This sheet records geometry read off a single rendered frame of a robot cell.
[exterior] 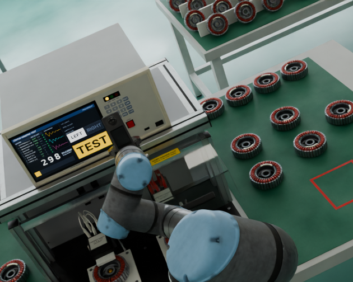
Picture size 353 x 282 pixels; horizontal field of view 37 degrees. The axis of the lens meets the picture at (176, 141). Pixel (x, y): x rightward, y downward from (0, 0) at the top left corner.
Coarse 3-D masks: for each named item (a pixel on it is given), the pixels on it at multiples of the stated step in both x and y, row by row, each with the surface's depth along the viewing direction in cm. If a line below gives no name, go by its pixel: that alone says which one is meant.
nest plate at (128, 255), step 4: (124, 252) 170; (128, 252) 169; (124, 256) 168; (128, 256) 168; (132, 256) 168; (128, 260) 167; (132, 260) 166; (128, 264) 165; (132, 264) 165; (92, 268) 169; (116, 268) 166; (132, 268) 164; (136, 268) 163; (88, 272) 168; (132, 272) 162; (136, 272) 162; (104, 276) 164; (128, 276) 161; (132, 276) 161; (136, 276) 161; (92, 280) 165; (128, 280) 160; (132, 280) 160; (136, 280) 159; (140, 280) 159
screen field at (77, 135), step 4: (100, 120) 149; (92, 124) 148; (96, 124) 149; (100, 124) 149; (84, 128) 148; (88, 128) 149; (92, 128) 149; (96, 128) 150; (100, 128) 150; (72, 132) 148; (76, 132) 148; (80, 132) 149; (84, 132) 149; (88, 132) 149; (92, 132) 150; (68, 136) 148; (72, 136) 148; (76, 136) 149; (80, 136) 149; (84, 136) 150; (72, 140) 149
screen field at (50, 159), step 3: (57, 153) 150; (51, 156) 150; (54, 156) 150; (57, 156) 150; (60, 156) 151; (42, 159) 149; (45, 159) 150; (48, 159) 150; (51, 159) 150; (54, 159) 151; (57, 159) 151; (42, 162) 150; (45, 162) 150; (48, 162) 151; (51, 162) 151; (42, 165) 150; (45, 165) 151
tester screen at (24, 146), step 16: (80, 112) 145; (96, 112) 147; (48, 128) 145; (64, 128) 146; (80, 128) 148; (16, 144) 144; (32, 144) 146; (48, 144) 148; (64, 144) 149; (112, 144) 154; (32, 160) 149
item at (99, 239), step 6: (96, 228) 172; (90, 234) 171; (96, 234) 167; (102, 234) 166; (90, 240) 166; (96, 240) 165; (102, 240) 164; (108, 240) 164; (90, 246) 164; (96, 246) 163; (102, 246) 162; (108, 246) 163; (90, 252) 162; (96, 252) 163; (102, 252) 163; (108, 252) 164; (96, 258) 164; (102, 258) 164; (108, 258) 163; (114, 258) 163; (102, 264) 163
